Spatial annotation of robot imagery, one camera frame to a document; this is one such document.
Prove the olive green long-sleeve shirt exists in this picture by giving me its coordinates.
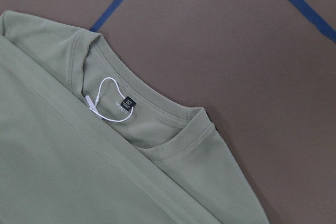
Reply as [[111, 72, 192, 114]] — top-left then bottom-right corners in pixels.
[[1, 10, 267, 223]]

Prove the white garment tag loop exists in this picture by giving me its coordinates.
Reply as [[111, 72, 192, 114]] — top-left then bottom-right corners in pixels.
[[84, 77, 136, 123]]

